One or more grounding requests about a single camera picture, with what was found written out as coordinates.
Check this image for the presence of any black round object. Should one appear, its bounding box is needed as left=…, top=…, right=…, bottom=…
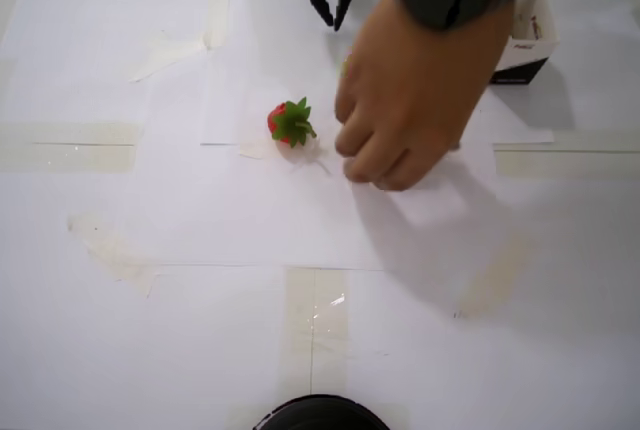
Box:
left=252, top=393, right=392, bottom=430

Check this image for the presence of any bare human hand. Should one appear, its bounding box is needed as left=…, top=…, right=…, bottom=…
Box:
left=333, top=0, right=516, bottom=192

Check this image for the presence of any clear glossy tape strip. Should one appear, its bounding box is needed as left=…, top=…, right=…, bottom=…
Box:
left=285, top=267, right=351, bottom=349
left=0, top=122, right=141, bottom=174

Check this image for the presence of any white paper sheet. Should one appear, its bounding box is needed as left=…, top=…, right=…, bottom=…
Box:
left=128, top=142, right=505, bottom=272
left=199, top=0, right=556, bottom=146

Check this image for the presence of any beige masking tape strip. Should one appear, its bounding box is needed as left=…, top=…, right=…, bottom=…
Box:
left=66, top=209, right=161, bottom=300
left=493, top=144, right=640, bottom=180
left=457, top=234, right=536, bottom=322
left=127, top=29, right=209, bottom=85

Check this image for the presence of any red toy strawberry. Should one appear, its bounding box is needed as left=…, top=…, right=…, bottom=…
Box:
left=266, top=96, right=319, bottom=149

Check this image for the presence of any white and black cardboard box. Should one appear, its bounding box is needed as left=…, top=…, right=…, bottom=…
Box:
left=487, top=0, right=560, bottom=86

